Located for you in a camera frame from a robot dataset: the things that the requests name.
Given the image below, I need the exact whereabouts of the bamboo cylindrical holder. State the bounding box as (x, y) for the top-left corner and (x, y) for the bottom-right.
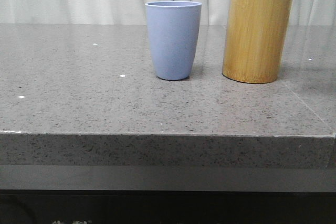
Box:
(223, 0), (292, 84)

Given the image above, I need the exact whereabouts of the blue plastic cup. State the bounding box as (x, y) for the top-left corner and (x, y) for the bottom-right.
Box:
(145, 1), (202, 81)

